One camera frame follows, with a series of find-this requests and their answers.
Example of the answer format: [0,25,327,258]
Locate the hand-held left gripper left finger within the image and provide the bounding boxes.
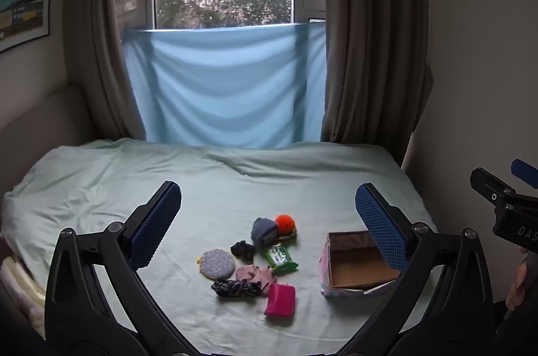
[44,180,198,356]

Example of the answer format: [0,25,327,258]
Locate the folded white bedding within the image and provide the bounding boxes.
[0,242,48,337]

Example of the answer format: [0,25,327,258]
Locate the pink patterned cardboard box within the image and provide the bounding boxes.
[319,230,402,298]

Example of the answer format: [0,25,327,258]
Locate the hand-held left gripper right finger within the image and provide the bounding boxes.
[336,183,497,356]

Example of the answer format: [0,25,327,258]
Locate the pink scrunchie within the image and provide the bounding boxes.
[235,264,278,289]

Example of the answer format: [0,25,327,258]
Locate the person's right hand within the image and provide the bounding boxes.
[505,254,532,310]

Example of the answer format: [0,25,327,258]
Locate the light blue hanging cloth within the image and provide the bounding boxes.
[121,22,328,149]

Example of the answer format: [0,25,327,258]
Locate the framed wall picture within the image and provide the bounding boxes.
[0,0,55,54]

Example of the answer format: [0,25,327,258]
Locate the orange fluffy pompom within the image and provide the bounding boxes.
[274,215,298,241]

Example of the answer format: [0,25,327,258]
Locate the magenta pouch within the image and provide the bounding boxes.
[264,283,296,319]

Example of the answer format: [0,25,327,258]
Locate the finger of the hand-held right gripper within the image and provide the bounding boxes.
[470,168,517,210]
[510,158,538,189]

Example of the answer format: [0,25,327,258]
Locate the brown curtain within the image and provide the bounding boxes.
[63,0,148,141]
[319,0,433,148]

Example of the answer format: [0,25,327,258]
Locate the grey sock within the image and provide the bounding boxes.
[251,217,280,245]

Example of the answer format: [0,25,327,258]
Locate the black patterned scrunchie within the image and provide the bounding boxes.
[211,278,265,298]

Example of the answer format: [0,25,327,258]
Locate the beige padded headboard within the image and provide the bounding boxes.
[0,84,98,192]

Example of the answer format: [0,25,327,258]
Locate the green wet wipes packet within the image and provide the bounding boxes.
[265,244,299,275]

